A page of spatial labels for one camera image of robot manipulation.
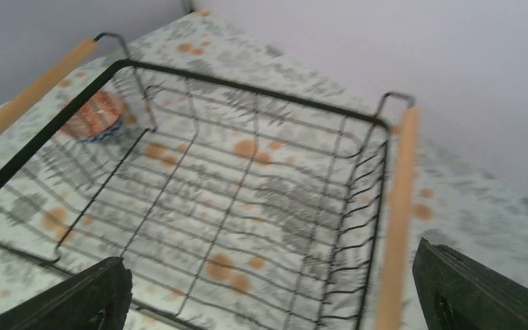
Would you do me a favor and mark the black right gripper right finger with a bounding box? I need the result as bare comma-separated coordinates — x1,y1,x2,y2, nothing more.
412,239,528,329

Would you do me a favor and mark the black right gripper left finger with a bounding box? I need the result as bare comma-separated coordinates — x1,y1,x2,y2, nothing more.
0,257,133,330

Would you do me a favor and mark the black wire dish rack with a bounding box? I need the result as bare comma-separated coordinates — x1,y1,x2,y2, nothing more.
0,28,419,329

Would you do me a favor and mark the floral patterned table mat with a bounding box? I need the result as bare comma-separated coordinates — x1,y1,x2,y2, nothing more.
0,12,528,329

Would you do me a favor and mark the aluminium frame post left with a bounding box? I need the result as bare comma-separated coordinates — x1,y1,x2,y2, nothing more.
181,0,196,14

